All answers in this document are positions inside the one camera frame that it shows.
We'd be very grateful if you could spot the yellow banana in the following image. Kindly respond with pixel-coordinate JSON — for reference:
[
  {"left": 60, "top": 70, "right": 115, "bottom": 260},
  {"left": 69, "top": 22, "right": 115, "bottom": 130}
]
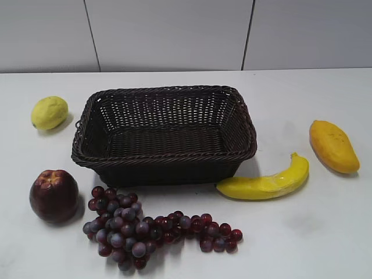
[{"left": 216, "top": 152, "right": 309, "bottom": 201}]

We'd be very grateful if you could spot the purple red grape bunch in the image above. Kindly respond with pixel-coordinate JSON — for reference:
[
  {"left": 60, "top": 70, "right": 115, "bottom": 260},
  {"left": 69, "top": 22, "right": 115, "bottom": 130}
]
[{"left": 83, "top": 186, "right": 243, "bottom": 271}]

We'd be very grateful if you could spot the orange yellow mango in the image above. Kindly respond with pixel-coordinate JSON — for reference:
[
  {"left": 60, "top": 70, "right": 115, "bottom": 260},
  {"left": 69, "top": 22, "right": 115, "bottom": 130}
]
[{"left": 309, "top": 120, "right": 360, "bottom": 174}]

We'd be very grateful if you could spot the yellow lemon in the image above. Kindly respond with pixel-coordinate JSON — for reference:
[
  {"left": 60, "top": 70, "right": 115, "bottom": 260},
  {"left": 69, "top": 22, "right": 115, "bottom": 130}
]
[{"left": 31, "top": 96, "right": 69, "bottom": 130}]

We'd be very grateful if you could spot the dark red apple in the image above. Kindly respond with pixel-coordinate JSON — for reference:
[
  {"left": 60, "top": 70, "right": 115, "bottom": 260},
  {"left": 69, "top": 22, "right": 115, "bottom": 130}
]
[{"left": 29, "top": 170, "right": 78, "bottom": 224}]

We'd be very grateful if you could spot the dark woven wicker basket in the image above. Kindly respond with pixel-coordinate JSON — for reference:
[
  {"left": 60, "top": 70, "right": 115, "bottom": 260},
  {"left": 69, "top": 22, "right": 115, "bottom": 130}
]
[{"left": 71, "top": 85, "right": 257, "bottom": 187}]

